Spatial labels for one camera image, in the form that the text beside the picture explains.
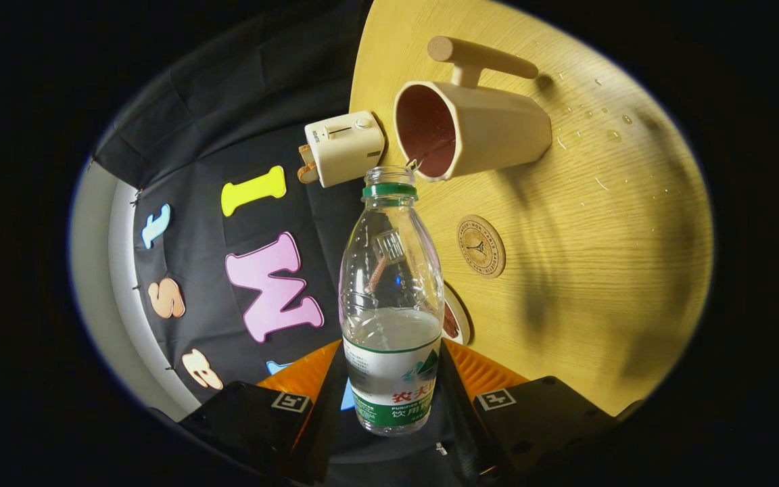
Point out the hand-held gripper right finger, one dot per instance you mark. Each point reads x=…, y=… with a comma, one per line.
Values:
x=460, y=423

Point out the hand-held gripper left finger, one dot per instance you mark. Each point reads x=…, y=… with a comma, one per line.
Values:
x=322, y=439

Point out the clear plastic juice bottle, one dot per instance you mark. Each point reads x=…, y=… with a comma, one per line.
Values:
x=389, y=379

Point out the round wooden coaster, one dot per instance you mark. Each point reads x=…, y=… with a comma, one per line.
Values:
x=481, y=247

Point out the brown steak piece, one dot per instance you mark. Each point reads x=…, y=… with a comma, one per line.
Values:
x=450, y=322

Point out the white round plate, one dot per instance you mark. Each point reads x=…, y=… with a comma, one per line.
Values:
x=462, y=314

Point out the wooden table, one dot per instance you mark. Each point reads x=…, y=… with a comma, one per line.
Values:
x=599, y=270

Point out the toast slice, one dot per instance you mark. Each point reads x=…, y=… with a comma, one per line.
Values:
x=307, y=174
x=306, y=155

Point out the white toaster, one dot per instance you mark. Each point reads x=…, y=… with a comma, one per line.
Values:
x=349, y=149

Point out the black backdrop cloth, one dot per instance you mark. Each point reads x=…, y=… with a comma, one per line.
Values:
x=214, y=135

